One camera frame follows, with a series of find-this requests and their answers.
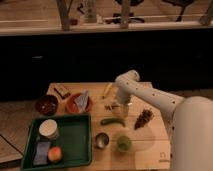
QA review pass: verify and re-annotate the silver metal fork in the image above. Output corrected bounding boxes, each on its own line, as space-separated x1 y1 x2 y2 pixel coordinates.
105 105 119 111

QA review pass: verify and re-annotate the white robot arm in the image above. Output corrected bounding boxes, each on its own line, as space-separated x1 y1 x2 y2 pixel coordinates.
115 70 213 171

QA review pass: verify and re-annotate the green plastic cup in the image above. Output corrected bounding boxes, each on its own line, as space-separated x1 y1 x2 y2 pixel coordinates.
116 135 132 153

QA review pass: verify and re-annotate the small metal cup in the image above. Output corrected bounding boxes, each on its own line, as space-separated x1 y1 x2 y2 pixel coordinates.
95 132 109 149

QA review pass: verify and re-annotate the green cucumber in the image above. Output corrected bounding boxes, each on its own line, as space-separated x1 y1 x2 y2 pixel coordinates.
100 118 126 127

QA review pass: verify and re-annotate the dark grape bunch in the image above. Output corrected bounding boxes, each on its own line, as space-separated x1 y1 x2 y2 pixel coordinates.
134 109 154 130

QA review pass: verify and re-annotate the yellow banana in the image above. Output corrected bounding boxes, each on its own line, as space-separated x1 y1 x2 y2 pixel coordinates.
102 83 113 99

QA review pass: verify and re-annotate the grey folded cloth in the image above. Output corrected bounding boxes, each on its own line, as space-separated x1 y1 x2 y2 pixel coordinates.
74 90 89 113

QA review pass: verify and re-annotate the orange bowl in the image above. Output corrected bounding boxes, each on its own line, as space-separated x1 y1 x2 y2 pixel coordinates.
65 93 93 114

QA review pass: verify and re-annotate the green plastic tray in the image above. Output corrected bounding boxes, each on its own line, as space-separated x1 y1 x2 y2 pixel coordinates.
21 114 92 171

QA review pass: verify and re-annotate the dark red bowl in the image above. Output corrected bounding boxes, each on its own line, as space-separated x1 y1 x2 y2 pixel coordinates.
35 94 58 116

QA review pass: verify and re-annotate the orange peach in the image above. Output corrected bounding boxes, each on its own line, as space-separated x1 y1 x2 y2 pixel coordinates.
48 146 63 163

